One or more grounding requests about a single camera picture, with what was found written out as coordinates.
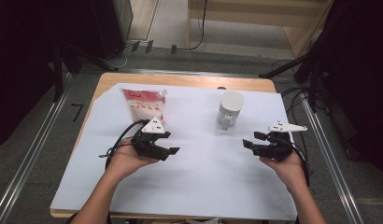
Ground white lidded jar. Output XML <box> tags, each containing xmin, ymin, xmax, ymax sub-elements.
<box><xmin>216</xmin><ymin>91</ymin><xmax>245</xmax><ymax>132</ymax></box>

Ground white floor cable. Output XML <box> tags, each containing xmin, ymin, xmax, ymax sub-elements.
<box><xmin>105</xmin><ymin>46</ymin><xmax>129</xmax><ymax>71</ymax></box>

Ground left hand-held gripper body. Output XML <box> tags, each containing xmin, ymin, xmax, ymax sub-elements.
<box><xmin>131</xmin><ymin>116</ymin><xmax>172</xmax><ymax>161</ymax></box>

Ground left hand-held gripper cable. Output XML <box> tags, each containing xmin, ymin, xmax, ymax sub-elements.
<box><xmin>98</xmin><ymin>119</ymin><xmax>150</xmax><ymax>171</ymax></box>

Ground black cabinet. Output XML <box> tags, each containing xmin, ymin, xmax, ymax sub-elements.
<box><xmin>58</xmin><ymin>0</ymin><xmax>134</xmax><ymax>61</ymax></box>

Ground light wooden furniture frame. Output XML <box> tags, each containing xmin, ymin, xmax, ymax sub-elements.
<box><xmin>186</xmin><ymin>0</ymin><xmax>334</xmax><ymax>59</ymax></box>

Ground person's left hand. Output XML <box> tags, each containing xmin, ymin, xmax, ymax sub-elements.
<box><xmin>106</xmin><ymin>138</ymin><xmax>160</xmax><ymax>185</ymax></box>

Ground white paper sheet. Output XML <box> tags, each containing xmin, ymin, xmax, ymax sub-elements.
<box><xmin>50</xmin><ymin>82</ymin><xmax>298</xmax><ymax>221</ymax></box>

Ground metal floor rail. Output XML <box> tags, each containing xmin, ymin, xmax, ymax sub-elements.
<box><xmin>0</xmin><ymin>73</ymin><xmax>73</xmax><ymax>224</ymax></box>
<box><xmin>300</xmin><ymin>92</ymin><xmax>365</xmax><ymax>224</ymax></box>

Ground person's right hand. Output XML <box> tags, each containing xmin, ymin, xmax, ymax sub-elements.
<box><xmin>259</xmin><ymin>151</ymin><xmax>306</xmax><ymax>188</ymax></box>

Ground wooden table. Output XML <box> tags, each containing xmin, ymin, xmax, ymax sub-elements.
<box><xmin>50</xmin><ymin>72</ymin><xmax>277</xmax><ymax>220</ymax></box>

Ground red and white pouch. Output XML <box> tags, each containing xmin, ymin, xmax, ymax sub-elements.
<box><xmin>121</xmin><ymin>88</ymin><xmax>168</xmax><ymax>126</ymax></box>

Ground black metal stand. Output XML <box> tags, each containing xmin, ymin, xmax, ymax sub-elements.
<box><xmin>51</xmin><ymin>40</ymin><xmax>120</xmax><ymax>103</ymax></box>
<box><xmin>259</xmin><ymin>40</ymin><xmax>325</xmax><ymax>112</ymax></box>

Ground right hand-held gripper cable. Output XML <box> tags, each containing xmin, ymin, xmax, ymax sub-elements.
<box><xmin>286</xmin><ymin>136</ymin><xmax>311</xmax><ymax>188</ymax></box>

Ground metal cross rail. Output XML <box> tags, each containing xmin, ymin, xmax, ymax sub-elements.
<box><xmin>80</xmin><ymin>67</ymin><xmax>294</xmax><ymax>79</ymax></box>

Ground hand-held gripper cable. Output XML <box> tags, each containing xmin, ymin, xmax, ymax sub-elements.
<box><xmin>286</xmin><ymin>136</ymin><xmax>311</xmax><ymax>188</ymax></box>
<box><xmin>98</xmin><ymin>119</ymin><xmax>150</xmax><ymax>171</ymax></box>

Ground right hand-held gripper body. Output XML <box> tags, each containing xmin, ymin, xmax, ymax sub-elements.
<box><xmin>251</xmin><ymin>120</ymin><xmax>308</xmax><ymax>162</ymax></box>

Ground black floor cables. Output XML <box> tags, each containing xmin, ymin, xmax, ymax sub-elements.
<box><xmin>270</xmin><ymin>58</ymin><xmax>328</xmax><ymax>147</ymax></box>

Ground dark curtain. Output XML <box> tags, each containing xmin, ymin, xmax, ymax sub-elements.
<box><xmin>0</xmin><ymin>0</ymin><xmax>62</xmax><ymax>150</ymax></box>
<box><xmin>317</xmin><ymin>0</ymin><xmax>383</xmax><ymax>185</ymax></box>

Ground black hanging cable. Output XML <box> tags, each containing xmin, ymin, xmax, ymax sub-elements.
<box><xmin>185</xmin><ymin>0</ymin><xmax>209</xmax><ymax>51</ymax></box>

